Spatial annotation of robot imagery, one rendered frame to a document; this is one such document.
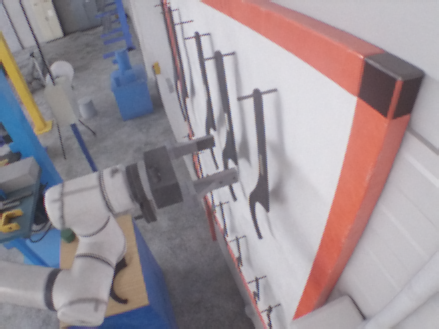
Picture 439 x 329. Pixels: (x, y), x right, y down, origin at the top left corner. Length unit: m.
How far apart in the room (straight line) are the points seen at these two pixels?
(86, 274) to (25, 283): 0.13
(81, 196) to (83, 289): 0.17
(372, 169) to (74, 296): 0.51
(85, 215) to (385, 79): 0.50
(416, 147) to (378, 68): 0.11
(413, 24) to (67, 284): 0.64
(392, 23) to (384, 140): 0.13
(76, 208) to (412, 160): 0.52
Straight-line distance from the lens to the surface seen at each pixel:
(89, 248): 0.60
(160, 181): 0.50
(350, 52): 0.35
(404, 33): 0.35
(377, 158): 0.36
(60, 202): 0.55
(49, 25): 13.03
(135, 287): 1.83
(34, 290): 0.62
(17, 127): 2.91
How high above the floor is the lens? 2.52
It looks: 43 degrees down
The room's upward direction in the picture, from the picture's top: 8 degrees counter-clockwise
